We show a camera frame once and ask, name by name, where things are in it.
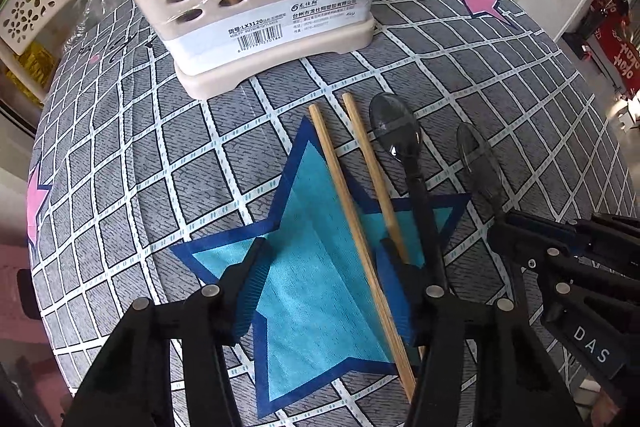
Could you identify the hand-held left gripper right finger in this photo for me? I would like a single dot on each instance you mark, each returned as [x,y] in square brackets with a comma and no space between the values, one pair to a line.
[395,287]

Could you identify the beige plastic utensil holder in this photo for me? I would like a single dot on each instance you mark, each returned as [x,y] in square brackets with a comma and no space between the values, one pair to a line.
[250,7]

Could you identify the clear plastic wrap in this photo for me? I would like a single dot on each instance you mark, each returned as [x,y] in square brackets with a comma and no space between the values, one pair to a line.
[100,2]

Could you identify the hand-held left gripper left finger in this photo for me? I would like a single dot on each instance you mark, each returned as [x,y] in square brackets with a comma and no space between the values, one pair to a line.
[250,282]

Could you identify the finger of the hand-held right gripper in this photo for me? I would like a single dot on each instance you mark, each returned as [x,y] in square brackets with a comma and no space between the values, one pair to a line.
[600,229]
[530,247]

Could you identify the dark translucent plastic spoon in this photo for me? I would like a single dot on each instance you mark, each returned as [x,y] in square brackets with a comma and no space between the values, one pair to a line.
[477,162]
[395,127]

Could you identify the pink plastic stool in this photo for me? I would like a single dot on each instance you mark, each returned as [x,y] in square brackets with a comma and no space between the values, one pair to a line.
[10,287]

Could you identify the yellow printed bag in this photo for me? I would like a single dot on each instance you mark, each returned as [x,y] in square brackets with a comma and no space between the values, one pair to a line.
[32,67]

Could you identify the red banner stand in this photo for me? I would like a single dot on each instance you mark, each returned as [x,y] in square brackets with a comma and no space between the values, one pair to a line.
[625,52]

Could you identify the grey checked star tablecloth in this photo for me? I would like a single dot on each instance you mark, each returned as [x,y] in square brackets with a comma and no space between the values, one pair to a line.
[150,187]

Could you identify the wooden chopstick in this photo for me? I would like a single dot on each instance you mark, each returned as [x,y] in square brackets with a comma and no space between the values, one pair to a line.
[370,157]
[345,207]

